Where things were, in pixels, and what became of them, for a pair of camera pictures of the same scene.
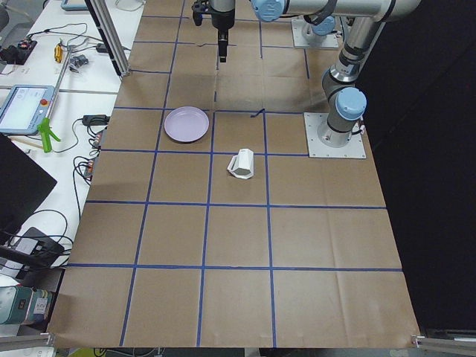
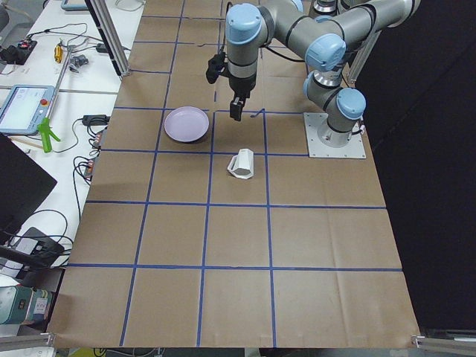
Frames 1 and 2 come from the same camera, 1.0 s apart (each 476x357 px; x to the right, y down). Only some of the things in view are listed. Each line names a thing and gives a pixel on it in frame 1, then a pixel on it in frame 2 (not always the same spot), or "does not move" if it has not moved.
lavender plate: [187, 124] does not move
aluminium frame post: [104, 21] does not move
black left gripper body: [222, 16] -> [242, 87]
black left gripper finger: [223, 47] -> [236, 107]
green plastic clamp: [44, 127] does not move
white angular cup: [242, 165] does not move
